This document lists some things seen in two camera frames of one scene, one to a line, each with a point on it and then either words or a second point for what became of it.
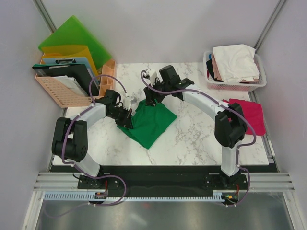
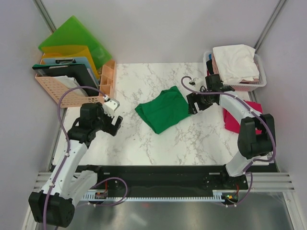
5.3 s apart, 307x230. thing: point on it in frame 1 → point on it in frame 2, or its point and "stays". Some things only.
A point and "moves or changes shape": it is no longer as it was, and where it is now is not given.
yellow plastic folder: (68, 51) stays
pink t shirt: (218, 77) stays
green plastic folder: (73, 32) stays
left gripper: (126, 122) → (111, 128)
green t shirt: (149, 122) moves or changes shape
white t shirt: (236, 63) stays
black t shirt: (209, 66) stays
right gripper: (151, 94) → (192, 98)
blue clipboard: (69, 60) stays
